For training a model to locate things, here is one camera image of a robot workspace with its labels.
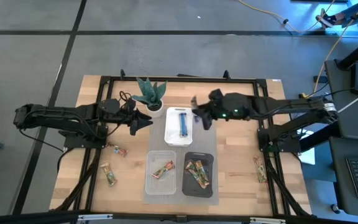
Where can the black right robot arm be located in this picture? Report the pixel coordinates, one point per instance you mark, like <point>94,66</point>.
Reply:
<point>291,104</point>

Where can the blue granola bar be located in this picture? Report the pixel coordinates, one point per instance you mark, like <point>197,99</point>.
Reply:
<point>183,124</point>
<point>196,119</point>

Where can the person's leg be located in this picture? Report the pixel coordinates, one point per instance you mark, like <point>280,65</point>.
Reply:
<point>350,12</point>

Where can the dark grey plastic bin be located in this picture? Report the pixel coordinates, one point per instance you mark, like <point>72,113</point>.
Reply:
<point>191,191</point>

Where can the grey woven table mat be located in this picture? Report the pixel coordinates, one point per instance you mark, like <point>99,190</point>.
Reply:
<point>179,200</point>

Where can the white plastic bin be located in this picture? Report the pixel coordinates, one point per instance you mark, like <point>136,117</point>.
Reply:
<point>172,133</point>

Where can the black caster wheel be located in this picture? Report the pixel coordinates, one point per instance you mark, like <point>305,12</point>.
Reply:
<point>336,208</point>

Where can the black beam with silver brackets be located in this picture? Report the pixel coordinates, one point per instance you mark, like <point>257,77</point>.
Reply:
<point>26,217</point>

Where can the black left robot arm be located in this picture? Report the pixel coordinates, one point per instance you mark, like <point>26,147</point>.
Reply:
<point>57,113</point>

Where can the succulent plant in white pot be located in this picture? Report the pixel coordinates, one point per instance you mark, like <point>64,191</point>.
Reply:
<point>151,93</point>

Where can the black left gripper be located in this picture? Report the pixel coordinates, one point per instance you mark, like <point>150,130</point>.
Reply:
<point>123,115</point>

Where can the black desk beam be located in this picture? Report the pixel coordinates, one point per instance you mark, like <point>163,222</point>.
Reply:
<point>357,53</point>

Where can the clear plastic bin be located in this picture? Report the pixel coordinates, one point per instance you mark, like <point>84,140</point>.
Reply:
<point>154,186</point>

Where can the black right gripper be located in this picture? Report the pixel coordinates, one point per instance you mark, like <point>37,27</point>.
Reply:
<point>216,105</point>

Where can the black aluminium table frame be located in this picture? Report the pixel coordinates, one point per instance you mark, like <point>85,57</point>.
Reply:
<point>182,79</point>

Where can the dark grey desk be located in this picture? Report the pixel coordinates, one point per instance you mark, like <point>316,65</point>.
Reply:
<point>346,124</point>
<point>340,186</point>

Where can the person's shoe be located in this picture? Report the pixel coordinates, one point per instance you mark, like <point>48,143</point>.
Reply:
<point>326,20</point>

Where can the black power adapter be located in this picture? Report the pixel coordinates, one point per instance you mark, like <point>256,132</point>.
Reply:
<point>320,79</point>

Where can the green and orange granola bar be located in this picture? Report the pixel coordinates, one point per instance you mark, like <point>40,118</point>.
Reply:
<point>260,169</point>
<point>108,175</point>
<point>190,168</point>
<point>202,172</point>

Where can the red and green granola bar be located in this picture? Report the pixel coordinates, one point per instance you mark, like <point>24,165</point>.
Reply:
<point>117,149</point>
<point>163,169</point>

